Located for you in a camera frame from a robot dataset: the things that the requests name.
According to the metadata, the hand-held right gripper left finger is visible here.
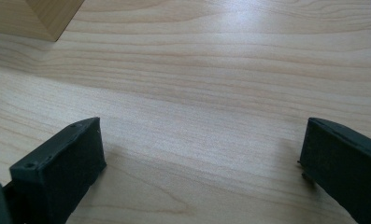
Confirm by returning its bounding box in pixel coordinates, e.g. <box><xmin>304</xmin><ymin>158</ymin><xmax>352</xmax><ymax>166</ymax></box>
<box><xmin>8</xmin><ymin>117</ymin><xmax>107</xmax><ymax>224</ymax></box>

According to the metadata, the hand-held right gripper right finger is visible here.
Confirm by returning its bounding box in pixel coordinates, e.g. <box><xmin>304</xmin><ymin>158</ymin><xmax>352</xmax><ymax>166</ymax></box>
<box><xmin>298</xmin><ymin>117</ymin><xmax>371</xmax><ymax>224</ymax></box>

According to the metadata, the light wooden box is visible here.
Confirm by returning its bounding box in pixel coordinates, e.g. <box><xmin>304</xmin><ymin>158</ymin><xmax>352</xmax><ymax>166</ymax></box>
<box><xmin>0</xmin><ymin>0</ymin><xmax>86</xmax><ymax>43</ymax></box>

